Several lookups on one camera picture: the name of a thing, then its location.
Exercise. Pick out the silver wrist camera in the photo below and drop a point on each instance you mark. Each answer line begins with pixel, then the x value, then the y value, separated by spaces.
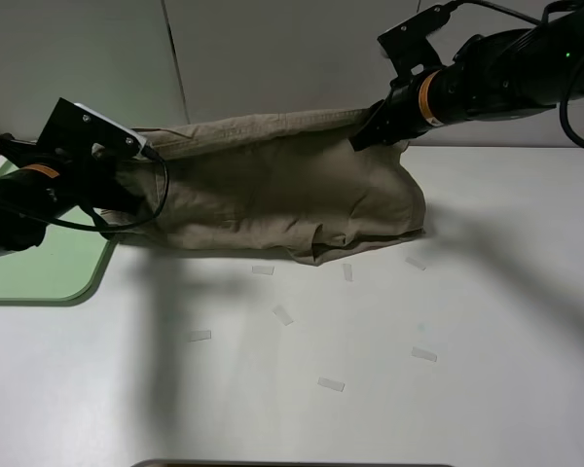
pixel 113 135
pixel 406 44

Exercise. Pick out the khaki shorts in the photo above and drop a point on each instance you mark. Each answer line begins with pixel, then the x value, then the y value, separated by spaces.
pixel 290 180

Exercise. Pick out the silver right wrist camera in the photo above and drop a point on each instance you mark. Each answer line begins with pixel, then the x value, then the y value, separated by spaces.
pixel 406 44

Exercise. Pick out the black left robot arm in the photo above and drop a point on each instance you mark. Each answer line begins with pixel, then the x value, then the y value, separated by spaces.
pixel 31 200

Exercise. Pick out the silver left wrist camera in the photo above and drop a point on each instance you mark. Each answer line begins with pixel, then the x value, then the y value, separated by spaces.
pixel 113 135

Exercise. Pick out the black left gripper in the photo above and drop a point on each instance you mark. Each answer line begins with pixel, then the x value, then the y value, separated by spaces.
pixel 84 168

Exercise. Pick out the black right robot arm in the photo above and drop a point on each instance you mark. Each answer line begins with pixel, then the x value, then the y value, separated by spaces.
pixel 509 75

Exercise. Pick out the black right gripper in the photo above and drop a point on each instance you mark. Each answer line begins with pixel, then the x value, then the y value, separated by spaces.
pixel 394 119

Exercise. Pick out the clear tape strip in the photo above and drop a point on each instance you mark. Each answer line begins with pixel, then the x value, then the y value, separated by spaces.
pixel 282 315
pixel 200 335
pixel 263 270
pixel 348 272
pixel 424 354
pixel 331 384
pixel 415 263

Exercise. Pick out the green plastic tray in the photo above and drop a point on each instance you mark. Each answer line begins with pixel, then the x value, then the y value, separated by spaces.
pixel 66 269

